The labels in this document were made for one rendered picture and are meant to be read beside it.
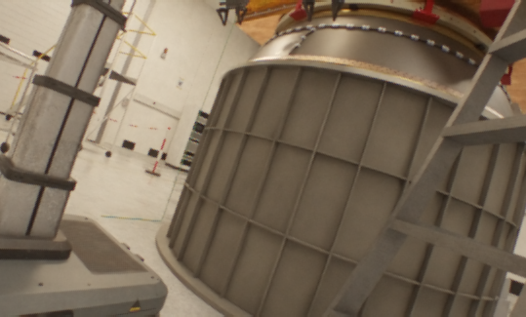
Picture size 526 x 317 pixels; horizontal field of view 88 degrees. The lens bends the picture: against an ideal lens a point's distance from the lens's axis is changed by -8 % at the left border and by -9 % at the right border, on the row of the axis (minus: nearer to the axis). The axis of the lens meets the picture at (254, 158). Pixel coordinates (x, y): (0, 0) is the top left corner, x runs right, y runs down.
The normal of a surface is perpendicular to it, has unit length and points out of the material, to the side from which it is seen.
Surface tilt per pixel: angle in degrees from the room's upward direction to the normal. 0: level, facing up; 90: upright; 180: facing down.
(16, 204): 90
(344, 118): 90
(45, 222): 90
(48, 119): 90
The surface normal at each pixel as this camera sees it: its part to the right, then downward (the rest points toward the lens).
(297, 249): -0.33, -0.17
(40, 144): 0.77, 0.23
